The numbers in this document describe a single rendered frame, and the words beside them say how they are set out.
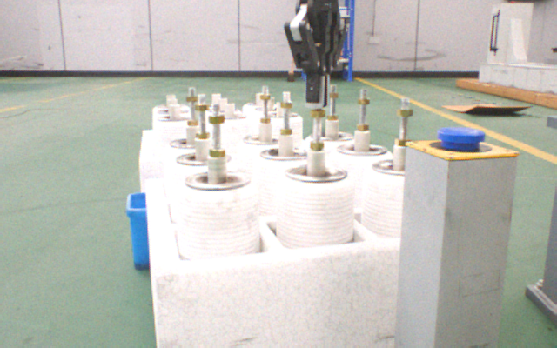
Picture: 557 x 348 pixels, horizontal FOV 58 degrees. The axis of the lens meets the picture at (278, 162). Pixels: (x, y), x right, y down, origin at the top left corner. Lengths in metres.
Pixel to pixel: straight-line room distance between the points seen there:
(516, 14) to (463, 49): 2.24
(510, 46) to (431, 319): 4.74
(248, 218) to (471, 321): 0.24
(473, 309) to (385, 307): 0.15
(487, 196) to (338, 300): 0.22
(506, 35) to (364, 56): 2.40
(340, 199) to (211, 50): 6.50
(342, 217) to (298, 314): 0.12
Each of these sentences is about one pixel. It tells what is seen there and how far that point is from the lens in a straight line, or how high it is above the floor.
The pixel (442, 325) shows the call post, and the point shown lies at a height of 0.16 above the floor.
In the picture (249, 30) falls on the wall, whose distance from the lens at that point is 6.99.
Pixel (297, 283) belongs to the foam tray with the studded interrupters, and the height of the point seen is 0.15.
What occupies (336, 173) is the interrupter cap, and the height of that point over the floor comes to 0.25.
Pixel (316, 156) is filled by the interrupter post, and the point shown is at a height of 0.28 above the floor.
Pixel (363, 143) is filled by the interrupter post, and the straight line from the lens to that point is 0.75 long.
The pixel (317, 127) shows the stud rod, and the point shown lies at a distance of 0.59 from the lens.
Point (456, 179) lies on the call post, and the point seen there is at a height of 0.29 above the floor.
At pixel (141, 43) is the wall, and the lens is 7.23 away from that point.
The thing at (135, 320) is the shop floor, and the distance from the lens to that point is 0.82.
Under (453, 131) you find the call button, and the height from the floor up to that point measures 0.33.
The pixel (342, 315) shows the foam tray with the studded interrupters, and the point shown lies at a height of 0.10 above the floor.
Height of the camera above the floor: 0.40
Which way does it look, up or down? 13 degrees down
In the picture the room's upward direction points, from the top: straight up
